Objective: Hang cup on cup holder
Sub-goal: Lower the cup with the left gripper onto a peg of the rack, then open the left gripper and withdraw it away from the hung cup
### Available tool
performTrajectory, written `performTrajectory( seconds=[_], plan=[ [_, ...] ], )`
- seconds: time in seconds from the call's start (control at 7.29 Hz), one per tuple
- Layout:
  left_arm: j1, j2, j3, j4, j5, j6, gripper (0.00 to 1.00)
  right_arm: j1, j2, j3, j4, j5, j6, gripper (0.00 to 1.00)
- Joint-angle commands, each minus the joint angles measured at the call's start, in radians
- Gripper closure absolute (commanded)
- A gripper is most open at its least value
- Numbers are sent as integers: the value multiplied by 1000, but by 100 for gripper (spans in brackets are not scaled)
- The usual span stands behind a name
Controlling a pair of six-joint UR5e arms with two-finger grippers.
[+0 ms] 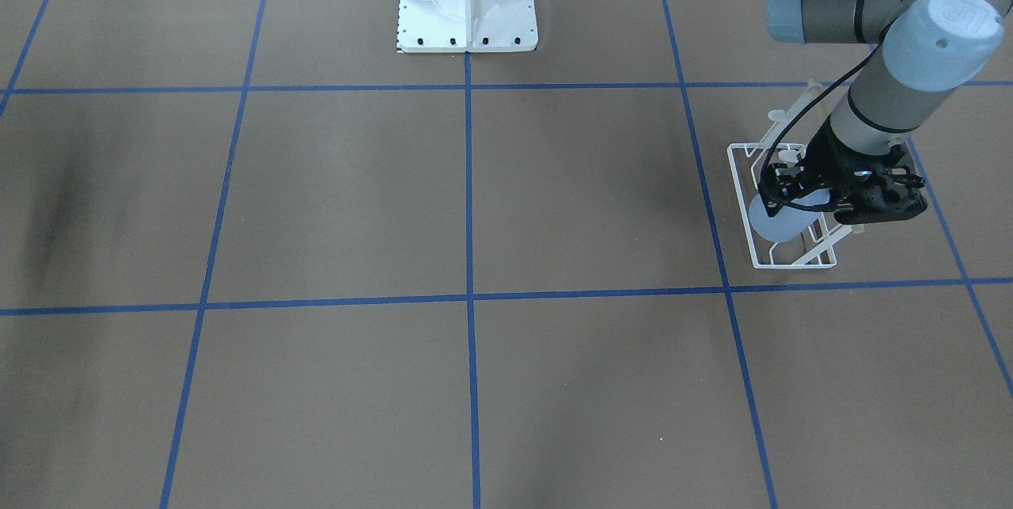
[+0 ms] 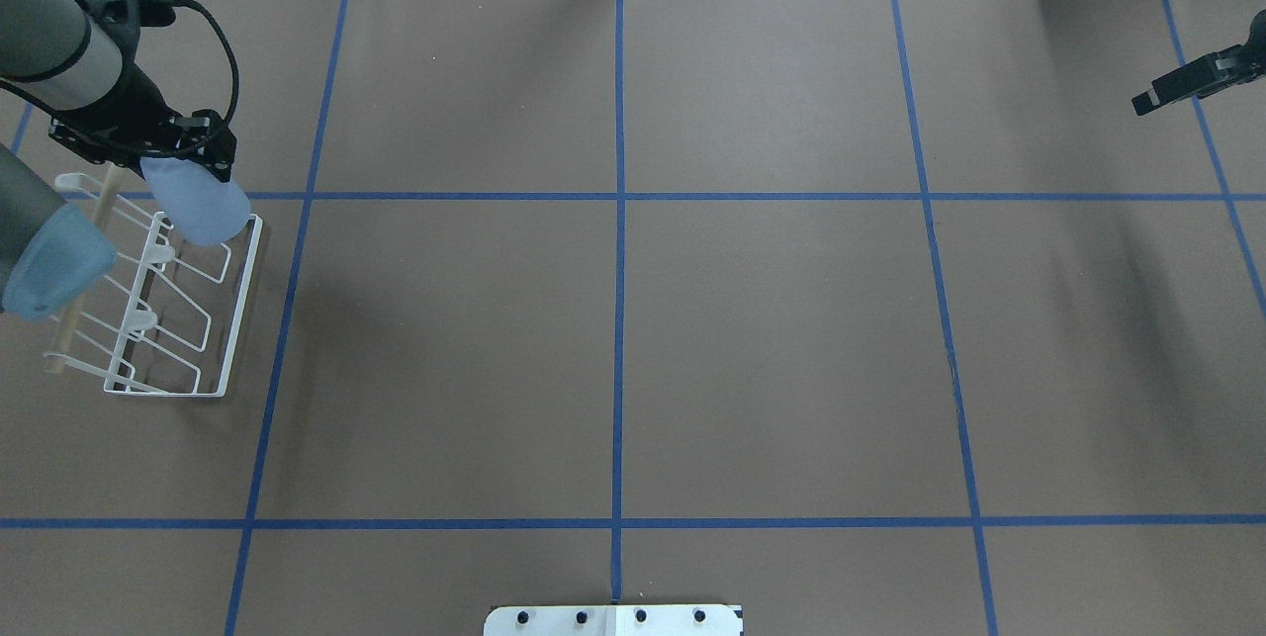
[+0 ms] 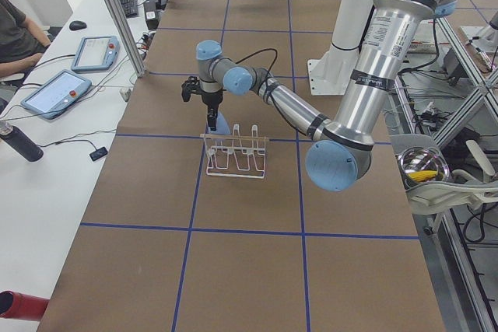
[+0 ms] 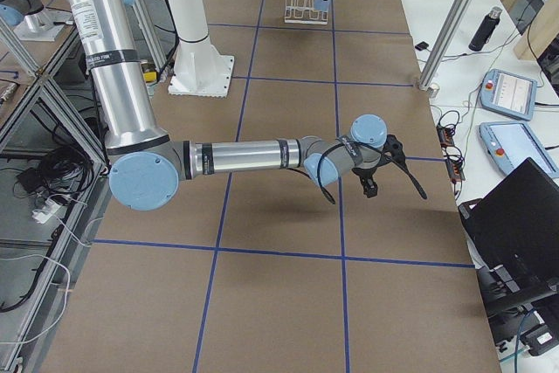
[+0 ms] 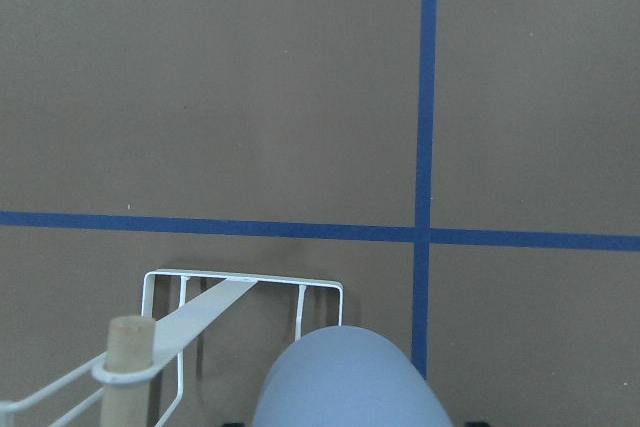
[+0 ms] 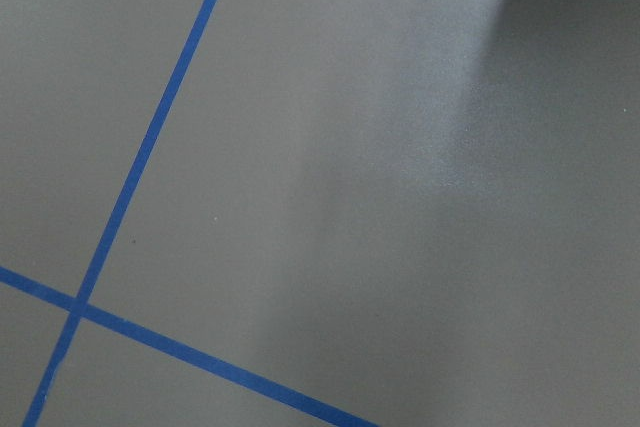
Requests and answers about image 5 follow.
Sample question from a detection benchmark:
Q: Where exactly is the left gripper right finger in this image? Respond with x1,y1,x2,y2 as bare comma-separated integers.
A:
463,420,490,427

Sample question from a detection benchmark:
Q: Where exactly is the light blue cup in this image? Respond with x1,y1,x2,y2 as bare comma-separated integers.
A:
252,326,452,426

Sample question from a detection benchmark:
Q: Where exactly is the white wire cup rack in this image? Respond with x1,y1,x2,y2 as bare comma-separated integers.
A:
1,269,344,426

